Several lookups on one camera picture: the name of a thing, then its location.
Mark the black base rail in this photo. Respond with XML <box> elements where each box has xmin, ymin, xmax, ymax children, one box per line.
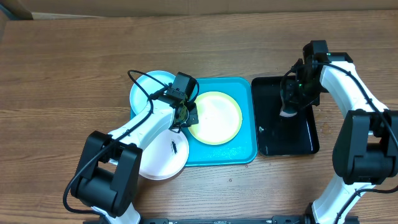
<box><xmin>82</xmin><ymin>214</ymin><xmax>361</xmax><ymax>224</ymax></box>

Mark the pink plate with stain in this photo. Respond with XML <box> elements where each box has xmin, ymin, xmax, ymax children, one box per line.
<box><xmin>121</xmin><ymin>128</ymin><xmax>189</xmax><ymax>180</ymax></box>

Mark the teal plastic tray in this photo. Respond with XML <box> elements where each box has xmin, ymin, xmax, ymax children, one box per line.
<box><xmin>182</xmin><ymin>77</ymin><xmax>257</xmax><ymax>167</ymax></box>

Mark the light blue plate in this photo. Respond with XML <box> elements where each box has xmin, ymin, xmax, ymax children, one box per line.
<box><xmin>129</xmin><ymin>70</ymin><xmax>178</xmax><ymax>115</ymax></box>

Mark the black water tray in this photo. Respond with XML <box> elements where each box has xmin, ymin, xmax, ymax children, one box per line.
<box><xmin>251</xmin><ymin>77</ymin><xmax>320</xmax><ymax>156</ymax></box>

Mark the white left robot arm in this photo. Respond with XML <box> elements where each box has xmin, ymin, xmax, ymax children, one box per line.
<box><xmin>64</xmin><ymin>87</ymin><xmax>196</xmax><ymax>223</ymax></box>

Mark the yellow plate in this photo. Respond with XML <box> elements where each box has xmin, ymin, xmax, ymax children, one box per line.
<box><xmin>188</xmin><ymin>91</ymin><xmax>243</xmax><ymax>146</ymax></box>

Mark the green and yellow sponge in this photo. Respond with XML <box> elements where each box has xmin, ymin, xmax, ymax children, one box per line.
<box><xmin>279</xmin><ymin>104</ymin><xmax>298</xmax><ymax>118</ymax></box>

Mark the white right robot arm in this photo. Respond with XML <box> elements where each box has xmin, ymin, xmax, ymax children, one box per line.
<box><xmin>280</xmin><ymin>54</ymin><xmax>397</xmax><ymax>223</ymax></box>

